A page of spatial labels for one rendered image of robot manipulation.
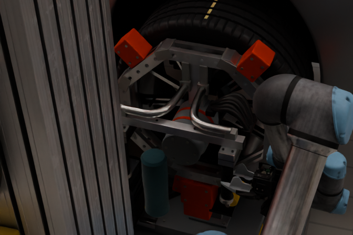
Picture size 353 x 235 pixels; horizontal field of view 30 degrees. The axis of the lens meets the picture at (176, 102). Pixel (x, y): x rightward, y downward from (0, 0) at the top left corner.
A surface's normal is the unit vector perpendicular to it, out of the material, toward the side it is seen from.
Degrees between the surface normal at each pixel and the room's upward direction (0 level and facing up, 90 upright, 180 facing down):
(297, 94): 34
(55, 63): 90
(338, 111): 44
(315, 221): 0
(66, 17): 90
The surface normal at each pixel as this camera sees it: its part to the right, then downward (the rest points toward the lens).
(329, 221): -0.03, -0.79
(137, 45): 0.64, -0.42
